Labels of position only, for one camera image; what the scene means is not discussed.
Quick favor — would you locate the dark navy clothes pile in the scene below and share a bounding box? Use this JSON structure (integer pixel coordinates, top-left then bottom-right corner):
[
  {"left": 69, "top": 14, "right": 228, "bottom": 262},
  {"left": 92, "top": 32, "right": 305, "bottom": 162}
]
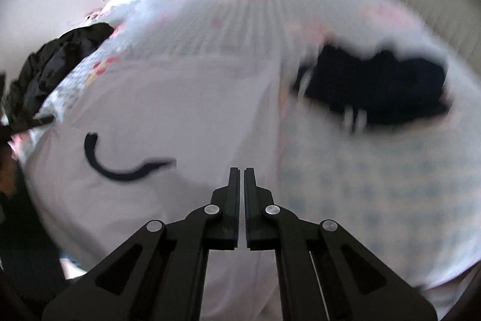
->
[{"left": 293, "top": 45, "right": 452, "bottom": 134}]

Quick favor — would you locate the checked cartoon print blanket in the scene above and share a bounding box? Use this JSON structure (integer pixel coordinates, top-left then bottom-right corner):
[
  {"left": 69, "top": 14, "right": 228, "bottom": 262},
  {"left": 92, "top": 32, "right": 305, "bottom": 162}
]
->
[{"left": 8, "top": 0, "right": 481, "bottom": 292}]

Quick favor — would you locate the black jacket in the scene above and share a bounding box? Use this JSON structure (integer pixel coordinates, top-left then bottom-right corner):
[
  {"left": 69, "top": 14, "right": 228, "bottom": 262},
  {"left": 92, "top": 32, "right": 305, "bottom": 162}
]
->
[{"left": 2, "top": 23, "right": 115, "bottom": 134}]

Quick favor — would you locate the white shirt with dark collar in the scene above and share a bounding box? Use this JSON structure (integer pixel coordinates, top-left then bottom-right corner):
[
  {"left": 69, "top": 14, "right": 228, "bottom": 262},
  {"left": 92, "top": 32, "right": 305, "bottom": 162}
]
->
[{"left": 24, "top": 56, "right": 290, "bottom": 321}]

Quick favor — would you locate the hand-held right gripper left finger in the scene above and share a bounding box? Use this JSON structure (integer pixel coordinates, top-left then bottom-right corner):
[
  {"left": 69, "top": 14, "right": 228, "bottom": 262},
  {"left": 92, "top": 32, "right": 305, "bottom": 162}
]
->
[{"left": 42, "top": 168, "right": 240, "bottom": 321}]

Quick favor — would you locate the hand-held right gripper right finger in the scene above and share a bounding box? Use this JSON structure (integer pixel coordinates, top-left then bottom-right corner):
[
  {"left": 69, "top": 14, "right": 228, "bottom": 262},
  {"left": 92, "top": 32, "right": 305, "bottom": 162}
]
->
[{"left": 244, "top": 168, "right": 438, "bottom": 321}]

